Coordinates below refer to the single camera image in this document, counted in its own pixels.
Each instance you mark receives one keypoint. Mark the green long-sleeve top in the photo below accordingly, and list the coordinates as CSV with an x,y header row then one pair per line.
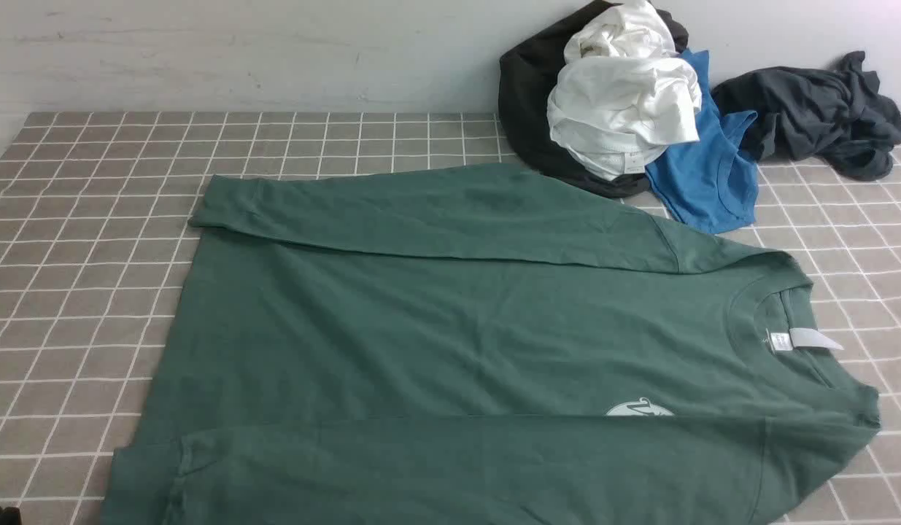
x,y
481,345

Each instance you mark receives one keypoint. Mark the black garment under white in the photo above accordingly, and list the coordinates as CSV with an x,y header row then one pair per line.
x,y
528,74

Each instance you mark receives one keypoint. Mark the white crumpled garment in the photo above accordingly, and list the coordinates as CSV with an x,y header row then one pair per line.
x,y
624,95

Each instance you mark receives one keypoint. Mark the blue garment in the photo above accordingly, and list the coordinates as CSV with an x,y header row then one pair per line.
x,y
711,184

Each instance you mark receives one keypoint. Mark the grey checked tablecloth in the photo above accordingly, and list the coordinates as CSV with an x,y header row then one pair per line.
x,y
94,247

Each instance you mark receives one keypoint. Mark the dark grey crumpled garment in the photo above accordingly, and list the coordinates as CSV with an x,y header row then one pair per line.
x,y
838,115

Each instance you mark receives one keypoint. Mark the black object bottom left corner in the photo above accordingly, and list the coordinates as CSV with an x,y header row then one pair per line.
x,y
10,515

